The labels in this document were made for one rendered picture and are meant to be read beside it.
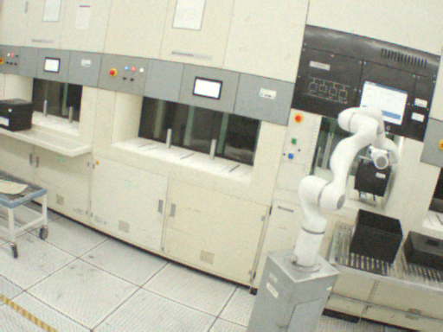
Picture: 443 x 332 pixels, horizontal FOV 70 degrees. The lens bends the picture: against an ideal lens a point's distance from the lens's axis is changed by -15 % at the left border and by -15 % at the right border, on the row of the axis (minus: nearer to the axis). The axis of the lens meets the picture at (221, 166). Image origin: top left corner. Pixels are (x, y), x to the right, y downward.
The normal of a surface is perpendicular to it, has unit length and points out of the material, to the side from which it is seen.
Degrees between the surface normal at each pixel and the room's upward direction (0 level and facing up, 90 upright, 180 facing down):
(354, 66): 90
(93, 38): 90
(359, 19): 92
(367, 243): 90
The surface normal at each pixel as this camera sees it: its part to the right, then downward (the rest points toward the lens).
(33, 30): -0.34, 0.21
